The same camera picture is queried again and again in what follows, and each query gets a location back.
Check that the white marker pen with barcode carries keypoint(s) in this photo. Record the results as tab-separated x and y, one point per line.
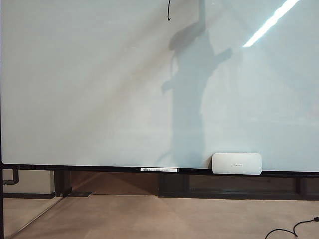
159	170

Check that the white rounded whiteboard eraser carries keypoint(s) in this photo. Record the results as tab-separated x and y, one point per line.
236	163

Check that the pale glass whiteboard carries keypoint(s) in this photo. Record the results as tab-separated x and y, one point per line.
74	74

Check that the dark brown low cabinet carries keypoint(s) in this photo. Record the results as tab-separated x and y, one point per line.
174	185

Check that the black floor plate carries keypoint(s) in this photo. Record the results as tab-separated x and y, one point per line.
82	193

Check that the black whiteboard tray rail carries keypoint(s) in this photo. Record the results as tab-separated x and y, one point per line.
74	166

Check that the black bent tube bracket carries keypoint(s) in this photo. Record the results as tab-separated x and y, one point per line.
16	176

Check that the black whiteboard stand frame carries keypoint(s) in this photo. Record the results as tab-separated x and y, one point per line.
1	199

